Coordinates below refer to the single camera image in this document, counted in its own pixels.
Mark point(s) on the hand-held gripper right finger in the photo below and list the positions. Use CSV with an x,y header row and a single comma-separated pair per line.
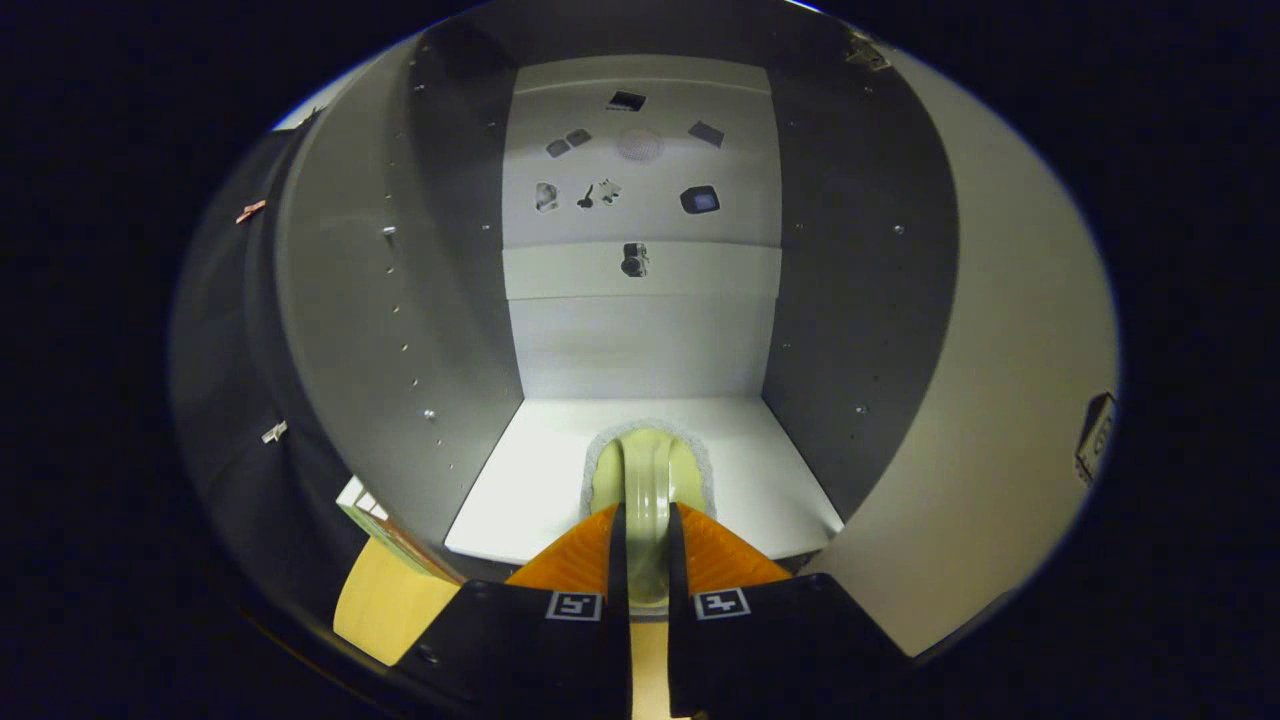
x,y
678,650

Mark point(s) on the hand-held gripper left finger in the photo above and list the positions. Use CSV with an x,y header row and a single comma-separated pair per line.
x,y
619,650

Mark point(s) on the green and white plush toy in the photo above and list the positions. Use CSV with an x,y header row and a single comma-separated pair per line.
x,y
648,480

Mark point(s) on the white cabinet shelf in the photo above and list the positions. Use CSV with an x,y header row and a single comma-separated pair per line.
x,y
530,480

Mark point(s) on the green book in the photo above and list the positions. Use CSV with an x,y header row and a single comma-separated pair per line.
x,y
400,545

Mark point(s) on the white cloth peg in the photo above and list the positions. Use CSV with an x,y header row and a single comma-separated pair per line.
x,y
274,432

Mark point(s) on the grey cabinet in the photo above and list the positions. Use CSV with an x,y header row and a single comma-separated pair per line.
x,y
330,300

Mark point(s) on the black backdrop cloth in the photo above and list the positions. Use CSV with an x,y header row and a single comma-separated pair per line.
x,y
220,330

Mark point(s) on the red cloth peg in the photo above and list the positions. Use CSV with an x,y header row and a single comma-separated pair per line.
x,y
251,211

